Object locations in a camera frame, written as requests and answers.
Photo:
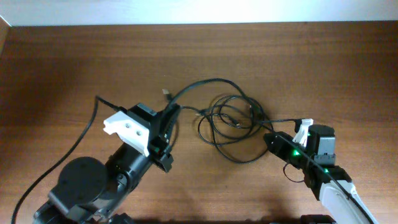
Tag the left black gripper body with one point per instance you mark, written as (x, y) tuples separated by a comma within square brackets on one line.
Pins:
[(161, 154)]

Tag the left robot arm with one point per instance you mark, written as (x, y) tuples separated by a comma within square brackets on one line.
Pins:
[(90, 191)]

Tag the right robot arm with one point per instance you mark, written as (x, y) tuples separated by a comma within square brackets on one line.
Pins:
[(312, 151)]

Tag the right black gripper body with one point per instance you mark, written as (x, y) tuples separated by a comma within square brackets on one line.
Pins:
[(290, 154)]

